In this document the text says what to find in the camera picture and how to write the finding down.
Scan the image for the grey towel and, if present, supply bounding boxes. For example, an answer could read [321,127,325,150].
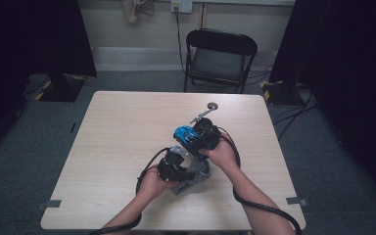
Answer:
[170,158,212,196]

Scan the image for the grey tape strip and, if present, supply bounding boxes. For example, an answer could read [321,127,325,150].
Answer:
[35,199,63,211]
[286,196,308,208]

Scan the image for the person's right hand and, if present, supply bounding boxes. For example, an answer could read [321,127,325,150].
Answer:
[202,131,241,172]

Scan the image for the black floor cables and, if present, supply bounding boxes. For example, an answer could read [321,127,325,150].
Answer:
[246,64,318,142]

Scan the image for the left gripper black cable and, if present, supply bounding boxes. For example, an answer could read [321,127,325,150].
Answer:
[89,147,170,235]

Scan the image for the black stand base yellow tape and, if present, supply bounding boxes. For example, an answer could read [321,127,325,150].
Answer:
[38,72,87,103]
[258,79,305,106]

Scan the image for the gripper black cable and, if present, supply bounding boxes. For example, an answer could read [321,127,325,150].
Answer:
[89,147,170,235]
[216,126,303,235]

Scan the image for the beige hanging cloth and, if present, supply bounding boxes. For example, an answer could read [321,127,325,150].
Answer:
[120,0,156,24]

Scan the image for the blue and black toy car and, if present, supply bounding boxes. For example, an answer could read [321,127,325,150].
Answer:
[173,125,201,148]

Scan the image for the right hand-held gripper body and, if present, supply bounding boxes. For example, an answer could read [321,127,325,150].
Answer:
[190,102,222,141]

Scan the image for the person's left hand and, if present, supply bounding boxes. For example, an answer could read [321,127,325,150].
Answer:
[136,165,179,202]

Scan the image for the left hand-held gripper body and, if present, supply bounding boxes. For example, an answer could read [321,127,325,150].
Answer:
[156,145,190,183]

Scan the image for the black curtain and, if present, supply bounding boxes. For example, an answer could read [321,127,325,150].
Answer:
[0,0,98,165]
[268,0,376,210]

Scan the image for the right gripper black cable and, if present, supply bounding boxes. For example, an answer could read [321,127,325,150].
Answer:
[216,126,303,235]

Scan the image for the black wall socket cable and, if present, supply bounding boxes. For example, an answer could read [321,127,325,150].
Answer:
[174,6,187,74]

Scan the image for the white wall socket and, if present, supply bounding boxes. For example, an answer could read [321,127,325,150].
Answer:
[170,0,194,14]

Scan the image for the black folding chair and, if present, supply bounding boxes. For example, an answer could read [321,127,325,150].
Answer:
[183,27,259,95]

